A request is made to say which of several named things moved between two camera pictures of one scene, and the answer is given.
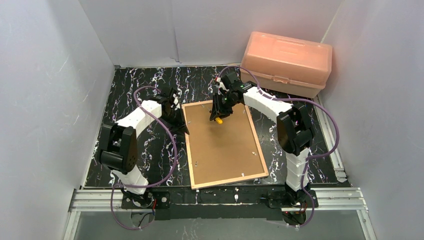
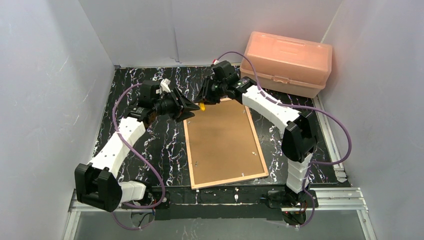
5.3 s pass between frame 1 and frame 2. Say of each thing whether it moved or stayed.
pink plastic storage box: stayed
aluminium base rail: stayed
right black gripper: moved
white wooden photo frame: stayed
